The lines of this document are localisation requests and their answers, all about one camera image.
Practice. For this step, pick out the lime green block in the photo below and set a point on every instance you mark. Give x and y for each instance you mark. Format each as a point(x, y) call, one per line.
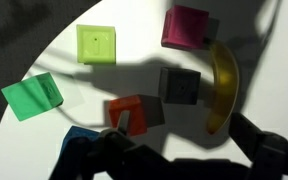
point(96, 44)

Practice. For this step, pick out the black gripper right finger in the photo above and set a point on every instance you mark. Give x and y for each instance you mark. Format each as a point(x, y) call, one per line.
point(267, 151)

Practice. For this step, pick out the blue block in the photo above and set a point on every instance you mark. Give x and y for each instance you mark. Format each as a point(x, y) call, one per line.
point(76, 132)

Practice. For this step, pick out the orange block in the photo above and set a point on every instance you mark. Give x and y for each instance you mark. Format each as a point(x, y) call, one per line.
point(137, 123)

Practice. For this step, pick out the grey block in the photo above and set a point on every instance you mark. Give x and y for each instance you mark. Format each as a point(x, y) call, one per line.
point(178, 86)

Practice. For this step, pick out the yellow banana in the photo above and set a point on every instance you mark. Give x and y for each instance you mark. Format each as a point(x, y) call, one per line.
point(226, 86)

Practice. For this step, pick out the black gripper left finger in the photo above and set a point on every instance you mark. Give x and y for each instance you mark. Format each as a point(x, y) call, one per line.
point(112, 152)

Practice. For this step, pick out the magenta block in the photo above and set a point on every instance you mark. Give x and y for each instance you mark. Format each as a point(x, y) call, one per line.
point(184, 28)

